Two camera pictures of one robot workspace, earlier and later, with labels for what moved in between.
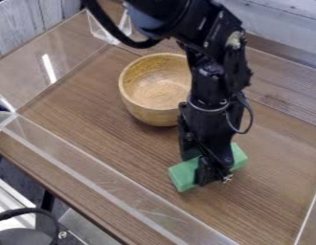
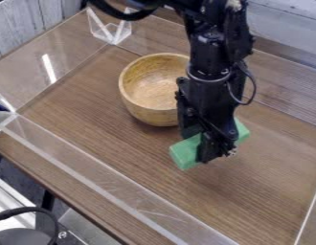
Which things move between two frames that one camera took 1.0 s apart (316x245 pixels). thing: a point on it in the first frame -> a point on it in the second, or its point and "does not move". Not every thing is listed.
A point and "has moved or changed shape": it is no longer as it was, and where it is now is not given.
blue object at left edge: x=0 y=107 does not move
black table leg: x=46 y=202 does not move
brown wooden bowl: x=155 y=82 does not move
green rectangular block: x=183 y=172 has moved or changed shape
